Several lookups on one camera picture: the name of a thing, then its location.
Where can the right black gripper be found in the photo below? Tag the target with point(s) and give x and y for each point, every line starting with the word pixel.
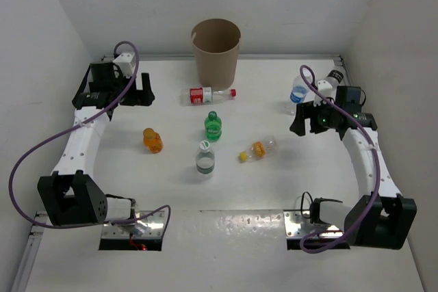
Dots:
pixel 304 111

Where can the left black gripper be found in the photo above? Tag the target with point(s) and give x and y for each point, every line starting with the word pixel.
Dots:
pixel 139 97

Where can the blue label clear bottle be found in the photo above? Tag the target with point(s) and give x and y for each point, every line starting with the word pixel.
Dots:
pixel 299 92

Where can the orange juice bottle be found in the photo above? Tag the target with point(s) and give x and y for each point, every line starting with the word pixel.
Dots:
pixel 152 140

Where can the black label clear bottle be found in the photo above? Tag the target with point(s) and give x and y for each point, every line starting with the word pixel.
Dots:
pixel 335 77

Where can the clear bottle yellow cap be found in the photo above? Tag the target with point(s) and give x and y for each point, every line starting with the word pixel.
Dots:
pixel 259 150

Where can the red label clear bottle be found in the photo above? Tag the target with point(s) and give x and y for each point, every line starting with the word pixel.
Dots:
pixel 206 95

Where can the clear bottle green cap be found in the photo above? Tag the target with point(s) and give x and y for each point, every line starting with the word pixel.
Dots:
pixel 205 160

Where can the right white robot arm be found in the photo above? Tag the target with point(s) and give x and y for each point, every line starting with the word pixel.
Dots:
pixel 382 217

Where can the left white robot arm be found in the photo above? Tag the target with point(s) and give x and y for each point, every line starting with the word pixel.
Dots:
pixel 69 194

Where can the brown plastic bin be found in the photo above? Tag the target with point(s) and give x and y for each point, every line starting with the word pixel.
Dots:
pixel 216 44

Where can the green plastic bottle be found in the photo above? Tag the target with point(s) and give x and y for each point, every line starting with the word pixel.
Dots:
pixel 213 126

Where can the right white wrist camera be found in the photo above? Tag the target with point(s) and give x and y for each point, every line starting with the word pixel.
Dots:
pixel 324 89

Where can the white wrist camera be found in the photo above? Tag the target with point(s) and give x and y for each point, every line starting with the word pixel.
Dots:
pixel 324 89
pixel 127 63

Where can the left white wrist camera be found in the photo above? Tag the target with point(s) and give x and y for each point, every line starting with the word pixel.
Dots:
pixel 127 63

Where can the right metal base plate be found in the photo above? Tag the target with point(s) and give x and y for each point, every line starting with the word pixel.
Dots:
pixel 296 227

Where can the metal base plate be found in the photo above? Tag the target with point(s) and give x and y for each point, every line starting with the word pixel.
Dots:
pixel 151 227
pixel 296 227

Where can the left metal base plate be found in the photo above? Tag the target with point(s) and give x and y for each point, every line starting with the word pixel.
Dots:
pixel 151 227

